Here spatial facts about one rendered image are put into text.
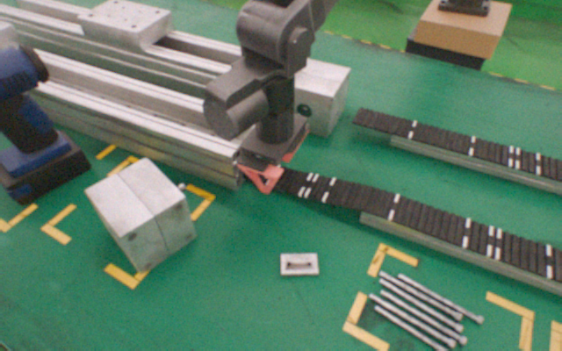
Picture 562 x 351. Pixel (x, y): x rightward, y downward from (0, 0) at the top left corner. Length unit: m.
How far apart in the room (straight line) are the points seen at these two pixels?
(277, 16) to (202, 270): 0.34
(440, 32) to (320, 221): 0.63
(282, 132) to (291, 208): 0.14
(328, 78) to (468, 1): 0.50
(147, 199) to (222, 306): 0.17
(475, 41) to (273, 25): 0.69
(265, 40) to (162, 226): 0.27
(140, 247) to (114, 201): 0.07
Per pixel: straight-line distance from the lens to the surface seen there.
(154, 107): 0.71
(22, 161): 0.68
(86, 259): 0.60
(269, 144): 0.52
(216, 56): 0.82
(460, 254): 0.58
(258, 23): 0.44
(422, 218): 0.56
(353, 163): 0.66
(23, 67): 0.61
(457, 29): 1.03
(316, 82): 0.67
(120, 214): 0.50
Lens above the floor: 1.24
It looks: 46 degrees down
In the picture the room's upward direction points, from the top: straight up
